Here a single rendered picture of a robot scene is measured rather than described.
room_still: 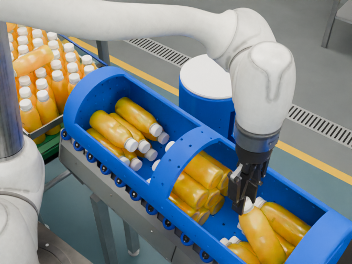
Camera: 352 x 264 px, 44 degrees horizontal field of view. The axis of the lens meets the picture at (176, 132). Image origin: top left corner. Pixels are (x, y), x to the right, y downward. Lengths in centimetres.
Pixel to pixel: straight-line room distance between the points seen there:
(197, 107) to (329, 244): 81
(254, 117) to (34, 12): 40
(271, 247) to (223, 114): 70
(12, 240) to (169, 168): 43
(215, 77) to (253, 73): 96
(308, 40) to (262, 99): 319
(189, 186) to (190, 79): 59
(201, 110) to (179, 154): 53
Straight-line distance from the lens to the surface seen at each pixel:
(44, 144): 168
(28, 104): 158
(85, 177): 160
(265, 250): 109
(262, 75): 73
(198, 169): 119
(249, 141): 84
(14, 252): 97
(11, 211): 97
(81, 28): 67
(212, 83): 166
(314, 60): 370
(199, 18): 84
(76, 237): 248
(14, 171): 104
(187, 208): 121
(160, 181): 116
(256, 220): 106
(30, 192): 108
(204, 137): 118
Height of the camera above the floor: 208
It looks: 45 degrees down
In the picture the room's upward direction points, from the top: straight up
